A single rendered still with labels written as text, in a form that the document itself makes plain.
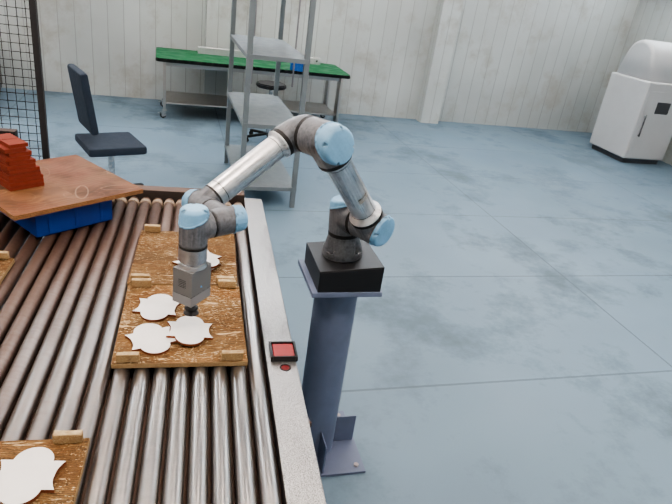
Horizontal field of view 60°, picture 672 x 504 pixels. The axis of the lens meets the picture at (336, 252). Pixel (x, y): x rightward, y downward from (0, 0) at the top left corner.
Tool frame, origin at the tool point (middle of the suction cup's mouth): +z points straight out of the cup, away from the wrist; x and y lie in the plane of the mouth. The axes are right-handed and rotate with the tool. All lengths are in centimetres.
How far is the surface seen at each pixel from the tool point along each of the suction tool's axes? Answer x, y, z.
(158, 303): -16.6, -5.7, 6.1
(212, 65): -356, -488, 29
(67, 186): -89, -38, -3
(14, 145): -99, -24, -20
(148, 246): -46, -34, 7
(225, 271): -14.0, -36.3, 7.0
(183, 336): 0.9, 4.2, 5.4
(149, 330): -9.0, 6.7, 6.1
